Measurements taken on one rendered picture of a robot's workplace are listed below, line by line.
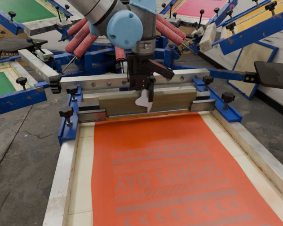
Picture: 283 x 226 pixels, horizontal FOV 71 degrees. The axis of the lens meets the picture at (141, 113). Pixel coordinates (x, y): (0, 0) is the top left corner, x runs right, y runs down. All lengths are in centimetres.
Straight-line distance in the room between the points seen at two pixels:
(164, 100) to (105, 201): 40
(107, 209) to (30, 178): 155
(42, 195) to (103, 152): 127
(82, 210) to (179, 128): 41
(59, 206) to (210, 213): 33
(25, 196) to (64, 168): 136
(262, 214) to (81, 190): 43
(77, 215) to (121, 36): 40
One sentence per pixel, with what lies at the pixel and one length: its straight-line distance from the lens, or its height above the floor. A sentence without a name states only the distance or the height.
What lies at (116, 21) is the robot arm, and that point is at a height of 133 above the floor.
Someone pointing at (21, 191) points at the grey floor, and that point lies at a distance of 195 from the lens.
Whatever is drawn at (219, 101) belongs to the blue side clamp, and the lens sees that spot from 84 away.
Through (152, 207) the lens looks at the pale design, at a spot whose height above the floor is 96.
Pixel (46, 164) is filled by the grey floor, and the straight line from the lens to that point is 207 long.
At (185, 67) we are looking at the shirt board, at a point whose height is 92.
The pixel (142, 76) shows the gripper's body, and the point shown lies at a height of 114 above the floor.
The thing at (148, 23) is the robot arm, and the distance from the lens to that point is 61.
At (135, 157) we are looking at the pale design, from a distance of 60.
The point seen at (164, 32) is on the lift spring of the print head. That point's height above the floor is 115.
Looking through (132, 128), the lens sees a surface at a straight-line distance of 71.
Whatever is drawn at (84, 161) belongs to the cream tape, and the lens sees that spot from 62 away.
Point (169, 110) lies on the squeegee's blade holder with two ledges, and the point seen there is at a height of 99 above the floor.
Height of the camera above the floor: 139
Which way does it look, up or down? 33 degrees down
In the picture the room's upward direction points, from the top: straight up
